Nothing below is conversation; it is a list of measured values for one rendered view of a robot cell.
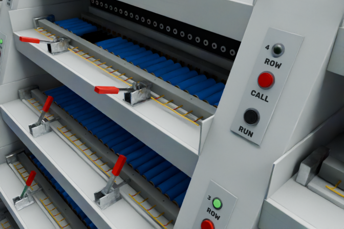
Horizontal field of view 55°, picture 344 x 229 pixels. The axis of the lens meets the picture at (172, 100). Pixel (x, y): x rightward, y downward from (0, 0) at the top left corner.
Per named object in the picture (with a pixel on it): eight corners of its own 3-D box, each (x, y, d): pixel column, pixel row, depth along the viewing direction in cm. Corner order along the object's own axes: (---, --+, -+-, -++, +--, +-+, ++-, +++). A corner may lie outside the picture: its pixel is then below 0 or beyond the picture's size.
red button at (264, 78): (268, 89, 34) (274, 75, 34) (255, 84, 35) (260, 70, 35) (272, 90, 35) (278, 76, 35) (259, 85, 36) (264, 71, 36)
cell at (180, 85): (206, 85, 57) (180, 96, 53) (198, 81, 58) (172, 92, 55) (207, 75, 56) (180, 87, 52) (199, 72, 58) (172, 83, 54)
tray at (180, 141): (196, 182, 43) (202, 122, 38) (16, 49, 81) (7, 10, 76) (278, 126, 55) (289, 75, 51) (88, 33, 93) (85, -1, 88)
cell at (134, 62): (159, 63, 65) (133, 71, 61) (153, 60, 66) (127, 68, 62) (160, 54, 64) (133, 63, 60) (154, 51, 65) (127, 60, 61)
